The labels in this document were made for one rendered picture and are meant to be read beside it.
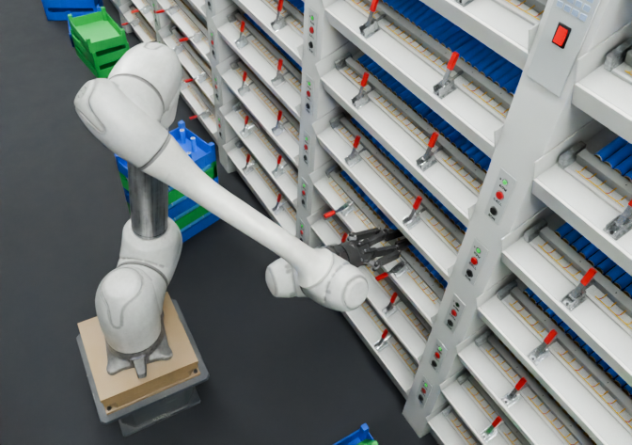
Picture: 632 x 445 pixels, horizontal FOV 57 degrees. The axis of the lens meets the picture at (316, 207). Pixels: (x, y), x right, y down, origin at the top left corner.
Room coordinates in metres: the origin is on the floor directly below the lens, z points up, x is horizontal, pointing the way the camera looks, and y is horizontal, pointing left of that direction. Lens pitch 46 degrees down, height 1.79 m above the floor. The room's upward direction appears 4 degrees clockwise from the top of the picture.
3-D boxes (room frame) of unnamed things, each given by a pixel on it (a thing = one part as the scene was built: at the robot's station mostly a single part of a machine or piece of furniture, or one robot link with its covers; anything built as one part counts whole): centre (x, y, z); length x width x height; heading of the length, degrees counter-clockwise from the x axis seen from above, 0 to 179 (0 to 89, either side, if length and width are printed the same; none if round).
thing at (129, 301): (0.89, 0.49, 0.45); 0.18 x 0.16 x 0.22; 177
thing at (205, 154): (1.60, 0.57, 0.36); 0.30 x 0.20 x 0.08; 139
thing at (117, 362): (0.86, 0.49, 0.31); 0.22 x 0.18 x 0.06; 23
